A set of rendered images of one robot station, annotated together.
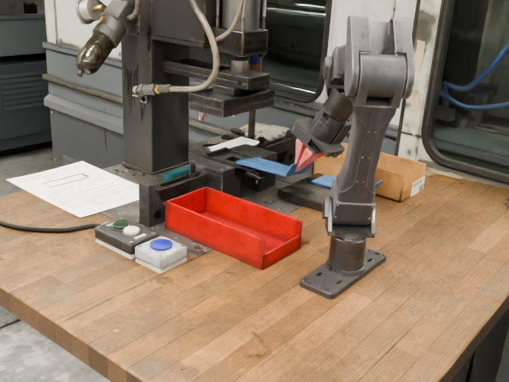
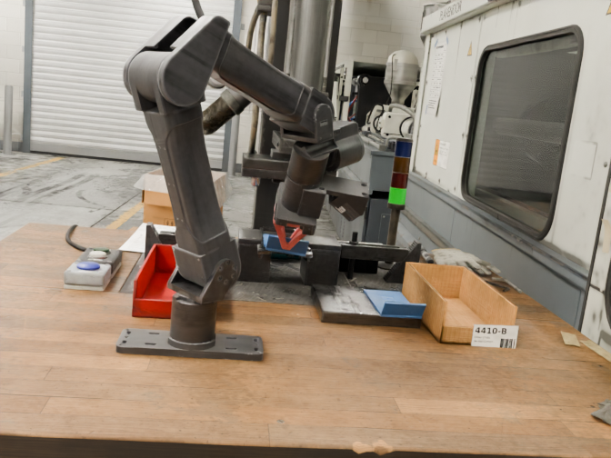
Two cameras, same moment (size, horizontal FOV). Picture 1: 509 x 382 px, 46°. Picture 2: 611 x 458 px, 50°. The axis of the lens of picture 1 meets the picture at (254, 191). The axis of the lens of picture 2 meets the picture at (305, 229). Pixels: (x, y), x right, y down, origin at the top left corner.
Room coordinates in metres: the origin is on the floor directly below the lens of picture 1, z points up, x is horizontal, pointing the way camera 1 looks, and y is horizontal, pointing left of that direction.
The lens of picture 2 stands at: (0.45, -0.90, 1.26)
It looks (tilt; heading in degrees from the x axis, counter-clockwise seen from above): 11 degrees down; 46
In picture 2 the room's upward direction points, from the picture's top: 6 degrees clockwise
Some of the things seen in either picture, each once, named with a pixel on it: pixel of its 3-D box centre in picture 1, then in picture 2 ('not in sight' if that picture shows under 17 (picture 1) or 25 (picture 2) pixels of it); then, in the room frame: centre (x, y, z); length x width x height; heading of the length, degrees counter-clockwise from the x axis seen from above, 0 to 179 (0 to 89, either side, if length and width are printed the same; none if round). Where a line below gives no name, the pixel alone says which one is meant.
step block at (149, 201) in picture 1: (155, 201); (162, 246); (1.13, 0.20, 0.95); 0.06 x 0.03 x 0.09; 143
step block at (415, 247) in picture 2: (285, 148); (402, 261); (1.55, -0.08, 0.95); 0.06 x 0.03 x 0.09; 143
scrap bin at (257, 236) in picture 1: (232, 224); (178, 278); (1.07, 0.04, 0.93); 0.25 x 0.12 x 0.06; 53
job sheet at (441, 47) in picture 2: not in sight; (435, 76); (2.82, 0.84, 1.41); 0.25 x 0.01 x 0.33; 49
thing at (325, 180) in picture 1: (346, 181); (393, 297); (1.34, -0.22, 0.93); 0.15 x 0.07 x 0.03; 54
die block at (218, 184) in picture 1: (233, 175); (286, 259); (1.33, 0.05, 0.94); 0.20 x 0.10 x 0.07; 143
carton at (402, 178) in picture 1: (368, 170); (455, 303); (1.44, -0.28, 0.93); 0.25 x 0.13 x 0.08; 53
